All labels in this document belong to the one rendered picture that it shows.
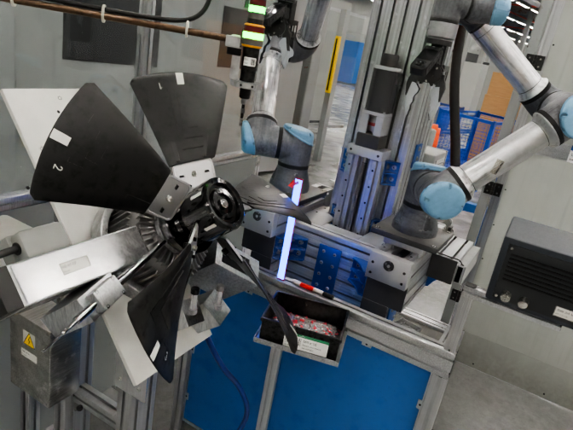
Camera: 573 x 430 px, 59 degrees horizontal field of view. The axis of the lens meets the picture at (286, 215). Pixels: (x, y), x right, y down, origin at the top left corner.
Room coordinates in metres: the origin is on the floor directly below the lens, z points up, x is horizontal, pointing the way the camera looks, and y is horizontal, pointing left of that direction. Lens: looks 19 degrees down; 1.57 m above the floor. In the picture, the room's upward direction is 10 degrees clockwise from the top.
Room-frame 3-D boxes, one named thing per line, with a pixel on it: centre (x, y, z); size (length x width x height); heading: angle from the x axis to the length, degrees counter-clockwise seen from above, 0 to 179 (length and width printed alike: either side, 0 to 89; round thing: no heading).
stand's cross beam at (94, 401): (1.08, 0.39, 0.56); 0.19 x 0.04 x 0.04; 64
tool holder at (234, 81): (1.11, 0.14, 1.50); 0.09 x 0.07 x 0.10; 99
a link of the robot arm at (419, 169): (1.60, -0.43, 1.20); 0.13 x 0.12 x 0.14; 4
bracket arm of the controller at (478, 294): (1.15, -0.59, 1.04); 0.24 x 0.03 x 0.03; 64
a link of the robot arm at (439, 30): (1.47, -0.32, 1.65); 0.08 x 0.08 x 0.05
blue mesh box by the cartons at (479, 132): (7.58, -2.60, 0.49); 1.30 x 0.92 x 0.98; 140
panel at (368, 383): (1.39, -0.11, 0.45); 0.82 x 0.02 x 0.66; 64
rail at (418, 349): (1.39, -0.11, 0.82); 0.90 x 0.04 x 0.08; 64
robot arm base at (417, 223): (1.61, -0.43, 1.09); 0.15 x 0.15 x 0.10
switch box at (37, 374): (1.05, 0.54, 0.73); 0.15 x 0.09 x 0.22; 64
